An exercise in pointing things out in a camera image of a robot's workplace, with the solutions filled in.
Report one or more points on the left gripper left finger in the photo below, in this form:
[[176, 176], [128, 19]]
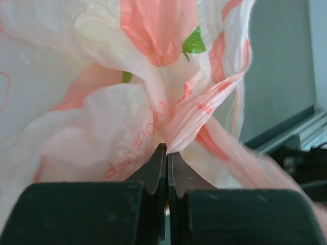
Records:
[[144, 198]]

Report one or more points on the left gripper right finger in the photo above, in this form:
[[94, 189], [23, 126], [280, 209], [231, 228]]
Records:
[[181, 179]]

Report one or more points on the pink plastic bag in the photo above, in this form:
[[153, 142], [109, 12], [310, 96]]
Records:
[[139, 73]]

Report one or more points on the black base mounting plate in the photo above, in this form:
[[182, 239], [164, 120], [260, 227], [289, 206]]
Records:
[[298, 145]]

